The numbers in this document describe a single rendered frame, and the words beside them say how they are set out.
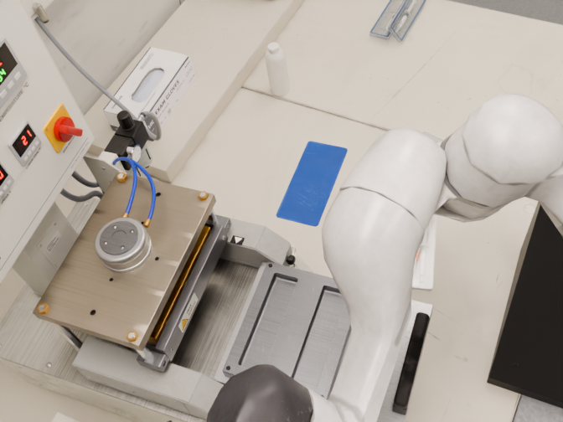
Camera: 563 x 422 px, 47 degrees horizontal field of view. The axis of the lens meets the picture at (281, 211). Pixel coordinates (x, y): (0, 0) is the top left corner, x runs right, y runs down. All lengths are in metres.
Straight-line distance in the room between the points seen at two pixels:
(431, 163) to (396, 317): 0.18
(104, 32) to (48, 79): 0.75
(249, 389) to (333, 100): 1.08
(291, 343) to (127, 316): 0.25
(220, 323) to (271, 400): 0.48
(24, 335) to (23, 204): 0.31
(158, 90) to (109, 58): 0.23
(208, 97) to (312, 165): 0.33
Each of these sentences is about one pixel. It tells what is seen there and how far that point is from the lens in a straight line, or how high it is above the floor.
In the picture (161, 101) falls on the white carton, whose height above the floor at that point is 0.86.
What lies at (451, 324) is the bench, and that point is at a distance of 1.29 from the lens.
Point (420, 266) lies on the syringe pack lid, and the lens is 1.32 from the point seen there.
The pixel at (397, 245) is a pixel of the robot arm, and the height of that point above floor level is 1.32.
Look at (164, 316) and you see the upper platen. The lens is 0.99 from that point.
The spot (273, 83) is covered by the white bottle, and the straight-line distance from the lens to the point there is 1.63.
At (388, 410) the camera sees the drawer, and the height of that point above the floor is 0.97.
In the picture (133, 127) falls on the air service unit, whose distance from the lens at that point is 1.20.
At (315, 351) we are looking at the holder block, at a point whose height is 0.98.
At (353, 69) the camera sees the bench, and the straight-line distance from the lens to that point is 1.70.
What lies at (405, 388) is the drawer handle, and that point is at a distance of 0.96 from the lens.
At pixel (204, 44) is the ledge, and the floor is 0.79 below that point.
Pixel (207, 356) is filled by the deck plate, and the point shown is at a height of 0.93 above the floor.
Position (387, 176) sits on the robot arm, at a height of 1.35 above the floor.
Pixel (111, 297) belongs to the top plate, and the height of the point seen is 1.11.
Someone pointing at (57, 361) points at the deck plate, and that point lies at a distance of 1.18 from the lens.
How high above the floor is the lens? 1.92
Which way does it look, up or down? 55 degrees down
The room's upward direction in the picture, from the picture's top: 12 degrees counter-clockwise
